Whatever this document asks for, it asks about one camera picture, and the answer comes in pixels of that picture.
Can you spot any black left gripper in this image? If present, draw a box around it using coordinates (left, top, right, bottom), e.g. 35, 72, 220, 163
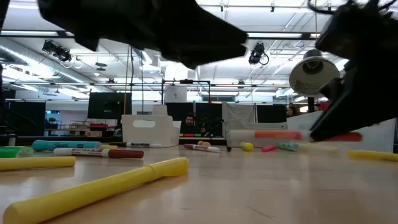
37, 0, 249, 70

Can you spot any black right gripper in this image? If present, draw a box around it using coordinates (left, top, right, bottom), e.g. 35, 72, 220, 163
310, 0, 398, 142

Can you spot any blue Sharpie highlighter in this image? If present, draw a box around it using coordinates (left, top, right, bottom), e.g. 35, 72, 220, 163
32, 139, 103, 152
275, 141, 301, 152

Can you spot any orange-red dry-erase marker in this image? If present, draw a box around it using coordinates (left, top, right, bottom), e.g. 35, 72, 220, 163
226, 129, 364, 147

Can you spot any brown Expo dry-erase marker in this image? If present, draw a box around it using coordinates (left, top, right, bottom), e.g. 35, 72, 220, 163
183, 143, 221, 154

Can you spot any black dry-erase marker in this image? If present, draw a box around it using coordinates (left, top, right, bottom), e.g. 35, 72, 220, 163
108, 141, 163, 148

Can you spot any dark red dry-erase marker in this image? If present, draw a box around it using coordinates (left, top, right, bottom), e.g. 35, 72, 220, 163
53, 147, 145, 159

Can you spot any green Sharpie highlighter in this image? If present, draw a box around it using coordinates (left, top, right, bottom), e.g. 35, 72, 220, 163
0, 146, 34, 159

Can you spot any clear plastic bin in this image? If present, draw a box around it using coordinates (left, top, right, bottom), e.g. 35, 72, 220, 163
285, 110, 396, 153

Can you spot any grey fabric panel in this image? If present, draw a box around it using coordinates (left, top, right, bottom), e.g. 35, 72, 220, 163
221, 101, 256, 124

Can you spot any grey plastic bin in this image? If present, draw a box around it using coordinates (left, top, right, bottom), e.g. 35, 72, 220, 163
222, 119, 289, 147

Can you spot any white plastic bin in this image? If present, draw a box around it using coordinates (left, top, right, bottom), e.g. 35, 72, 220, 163
121, 114, 182, 148

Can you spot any black monitor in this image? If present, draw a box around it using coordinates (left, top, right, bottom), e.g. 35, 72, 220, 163
87, 91, 132, 120

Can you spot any wooden shelf with items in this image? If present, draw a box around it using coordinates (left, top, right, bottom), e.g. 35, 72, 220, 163
45, 119, 103, 138

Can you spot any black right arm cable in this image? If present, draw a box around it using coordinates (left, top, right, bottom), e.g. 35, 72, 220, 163
307, 0, 352, 15

